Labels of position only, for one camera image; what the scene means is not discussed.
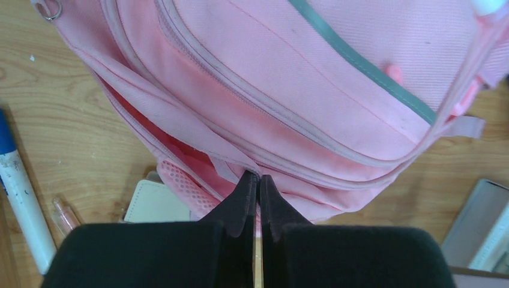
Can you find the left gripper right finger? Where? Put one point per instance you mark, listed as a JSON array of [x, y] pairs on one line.
[[297, 253]]

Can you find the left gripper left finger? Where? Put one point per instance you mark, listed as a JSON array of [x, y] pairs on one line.
[[216, 251]]

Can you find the pink student backpack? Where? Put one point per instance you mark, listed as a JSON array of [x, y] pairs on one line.
[[333, 99]]

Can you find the white Decorate Furniture book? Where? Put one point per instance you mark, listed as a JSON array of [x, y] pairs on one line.
[[478, 239]]

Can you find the red pen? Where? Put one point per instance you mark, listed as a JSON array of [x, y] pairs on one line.
[[64, 217]]

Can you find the blue capped white marker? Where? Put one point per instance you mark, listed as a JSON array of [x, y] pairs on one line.
[[23, 201]]

